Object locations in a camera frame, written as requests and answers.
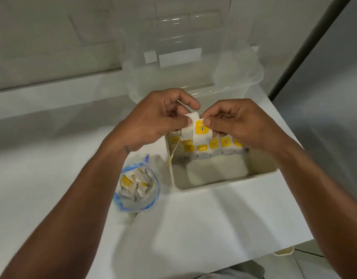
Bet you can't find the person's left hand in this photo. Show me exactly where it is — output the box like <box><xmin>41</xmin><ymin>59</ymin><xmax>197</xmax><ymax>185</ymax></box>
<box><xmin>106</xmin><ymin>88</ymin><xmax>201</xmax><ymax>153</ymax></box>

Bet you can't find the clear zip bag blue seal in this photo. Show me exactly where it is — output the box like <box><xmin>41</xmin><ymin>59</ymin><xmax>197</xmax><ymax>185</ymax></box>
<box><xmin>113</xmin><ymin>154</ymin><xmax>161</xmax><ymax>213</ymax></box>

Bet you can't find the person's right forearm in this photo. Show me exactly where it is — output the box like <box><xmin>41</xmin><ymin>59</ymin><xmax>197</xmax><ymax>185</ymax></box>
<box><xmin>271</xmin><ymin>136</ymin><xmax>357</xmax><ymax>279</ymax></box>

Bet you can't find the white tea bag yellow tag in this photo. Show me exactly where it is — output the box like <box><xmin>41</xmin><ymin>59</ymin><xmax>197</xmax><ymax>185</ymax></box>
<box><xmin>167</xmin><ymin>112</ymin><xmax>213</xmax><ymax>168</ymax></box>

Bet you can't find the clear plastic storage box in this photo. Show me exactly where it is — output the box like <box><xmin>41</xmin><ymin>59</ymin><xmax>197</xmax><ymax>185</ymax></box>
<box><xmin>117</xmin><ymin>0</ymin><xmax>265</xmax><ymax>104</ymax></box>

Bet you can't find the person's left forearm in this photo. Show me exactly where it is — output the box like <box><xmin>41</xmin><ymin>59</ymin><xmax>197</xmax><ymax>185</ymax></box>
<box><xmin>0</xmin><ymin>125</ymin><xmax>133</xmax><ymax>279</ymax></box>

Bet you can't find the person's right hand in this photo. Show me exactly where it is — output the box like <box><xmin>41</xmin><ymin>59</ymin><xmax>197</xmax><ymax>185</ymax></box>
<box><xmin>200</xmin><ymin>98</ymin><xmax>288</xmax><ymax>156</ymax></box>

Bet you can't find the white rectangular plastic tray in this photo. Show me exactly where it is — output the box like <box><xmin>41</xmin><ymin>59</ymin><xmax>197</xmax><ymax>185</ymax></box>
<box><xmin>165</xmin><ymin>129</ymin><xmax>279</xmax><ymax>191</ymax></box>

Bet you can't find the pile of loose tea bags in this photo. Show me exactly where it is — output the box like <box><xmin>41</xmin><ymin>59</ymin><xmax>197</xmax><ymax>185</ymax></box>
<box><xmin>120</xmin><ymin>167</ymin><xmax>154</xmax><ymax>201</ymax></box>

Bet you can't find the row of tea bags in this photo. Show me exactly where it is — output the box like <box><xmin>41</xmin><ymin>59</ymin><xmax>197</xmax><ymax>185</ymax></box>
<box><xmin>168</xmin><ymin>130</ymin><xmax>246</xmax><ymax>161</ymax></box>

